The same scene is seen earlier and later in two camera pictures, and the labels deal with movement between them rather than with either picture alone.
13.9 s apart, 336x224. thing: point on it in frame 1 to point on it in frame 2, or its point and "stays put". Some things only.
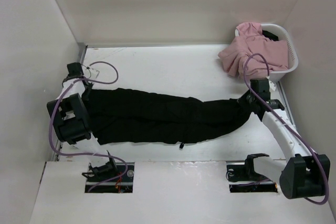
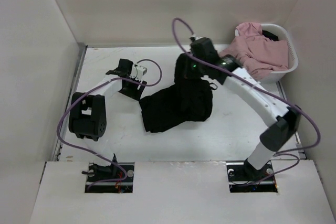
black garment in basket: x=271 y=36 stays put
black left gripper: x=91 y=84 to x=135 y=94
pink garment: x=250 y=40 stays put
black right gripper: x=249 y=92 to x=192 y=53
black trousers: x=129 y=116 to x=190 y=99
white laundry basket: x=283 y=35 stays put
